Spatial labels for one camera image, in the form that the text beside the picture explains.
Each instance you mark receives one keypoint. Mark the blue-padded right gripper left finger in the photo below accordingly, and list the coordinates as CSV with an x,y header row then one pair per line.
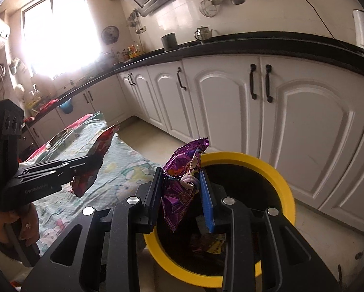
x,y
149,195

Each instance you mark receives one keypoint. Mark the cartoon print bed sheet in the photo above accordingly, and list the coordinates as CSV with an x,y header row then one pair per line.
x,y
122,172

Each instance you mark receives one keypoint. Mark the metal plate on bed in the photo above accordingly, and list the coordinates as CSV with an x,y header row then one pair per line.
x,y
57,137

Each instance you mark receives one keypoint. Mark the steel teapot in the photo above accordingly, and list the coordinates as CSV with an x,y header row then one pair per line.
x,y
203,34

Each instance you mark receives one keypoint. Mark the wire mesh skimmer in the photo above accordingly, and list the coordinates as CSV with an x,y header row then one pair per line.
x,y
207,9

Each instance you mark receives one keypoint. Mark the purple snack bag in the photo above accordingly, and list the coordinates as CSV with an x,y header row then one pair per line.
x,y
182,171

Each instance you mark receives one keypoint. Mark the red snack wrapper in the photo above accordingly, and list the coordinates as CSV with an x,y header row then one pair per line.
x,y
92,161

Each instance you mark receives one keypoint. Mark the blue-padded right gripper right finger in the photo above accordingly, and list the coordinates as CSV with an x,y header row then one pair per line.
x,y
213,208

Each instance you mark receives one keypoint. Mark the round wall fan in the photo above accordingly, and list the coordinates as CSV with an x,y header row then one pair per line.
x,y
110,35

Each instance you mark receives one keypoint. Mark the dark metal canister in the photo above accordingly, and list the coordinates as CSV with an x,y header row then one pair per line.
x,y
169,42

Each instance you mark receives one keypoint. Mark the white sleeve forearm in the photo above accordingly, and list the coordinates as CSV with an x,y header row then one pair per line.
x,y
12,269

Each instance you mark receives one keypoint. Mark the yellow trash bin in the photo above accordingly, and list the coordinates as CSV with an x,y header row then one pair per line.
x,y
237,214

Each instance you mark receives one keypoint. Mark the blue hanging basin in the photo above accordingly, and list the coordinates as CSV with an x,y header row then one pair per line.
x,y
67,107

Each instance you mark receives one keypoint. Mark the person's left hand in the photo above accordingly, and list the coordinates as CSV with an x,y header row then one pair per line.
x,y
29,225

